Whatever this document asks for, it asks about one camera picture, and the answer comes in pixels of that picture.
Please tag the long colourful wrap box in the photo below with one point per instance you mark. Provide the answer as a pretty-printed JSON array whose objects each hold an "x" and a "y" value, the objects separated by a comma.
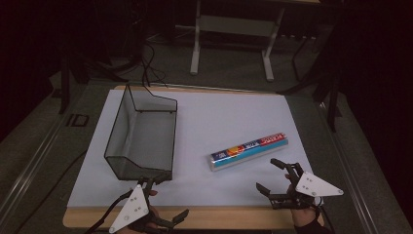
[{"x": 248, "y": 150}]

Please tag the white table sheet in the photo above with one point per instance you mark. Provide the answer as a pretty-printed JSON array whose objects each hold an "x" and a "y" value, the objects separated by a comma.
[{"x": 211, "y": 110}]

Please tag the black tripod stand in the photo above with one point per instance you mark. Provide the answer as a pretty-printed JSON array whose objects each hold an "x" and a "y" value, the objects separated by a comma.
[{"x": 331, "y": 97}]

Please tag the black rectangular floor frame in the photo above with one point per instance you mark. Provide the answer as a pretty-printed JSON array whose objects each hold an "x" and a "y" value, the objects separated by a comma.
[{"x": 68, "y": 120}]

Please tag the metal floor rail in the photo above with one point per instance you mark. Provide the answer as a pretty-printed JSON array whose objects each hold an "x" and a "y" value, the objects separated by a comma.
[
  {"x": 352, "y": 172},
  {"x": 29, "y": 169}
]

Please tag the person's left hand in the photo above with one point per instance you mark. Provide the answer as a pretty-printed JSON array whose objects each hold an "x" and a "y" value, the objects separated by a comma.
[{"x": 153, "y": 193}]

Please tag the person's right hand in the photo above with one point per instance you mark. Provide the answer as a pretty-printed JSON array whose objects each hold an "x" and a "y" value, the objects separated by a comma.
[{"x": 303, "y": 217}]

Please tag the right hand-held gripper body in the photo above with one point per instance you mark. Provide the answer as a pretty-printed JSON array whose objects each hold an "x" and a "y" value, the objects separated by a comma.
[{"x": 316, "y": 187}]

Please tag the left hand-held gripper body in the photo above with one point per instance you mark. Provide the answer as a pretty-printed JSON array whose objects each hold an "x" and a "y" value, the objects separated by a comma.
[{"x": 131, "y": 209}]

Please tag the white metal stand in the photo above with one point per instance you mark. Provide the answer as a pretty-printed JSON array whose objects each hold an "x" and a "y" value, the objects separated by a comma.
[{"x": 237, "y": 26}]

